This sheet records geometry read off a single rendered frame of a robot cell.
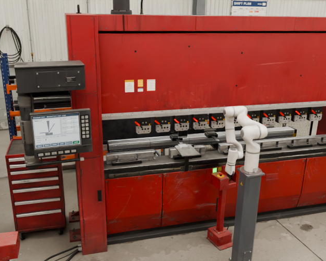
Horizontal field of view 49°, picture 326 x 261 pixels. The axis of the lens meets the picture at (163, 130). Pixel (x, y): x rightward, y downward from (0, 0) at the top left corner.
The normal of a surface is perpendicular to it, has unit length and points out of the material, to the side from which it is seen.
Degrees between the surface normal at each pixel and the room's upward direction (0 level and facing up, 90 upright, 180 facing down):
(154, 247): 0
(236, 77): 90
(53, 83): 90
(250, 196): 90
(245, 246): 90
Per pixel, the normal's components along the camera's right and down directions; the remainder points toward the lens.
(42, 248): 0.01, -0.95
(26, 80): 0.36, 0.31
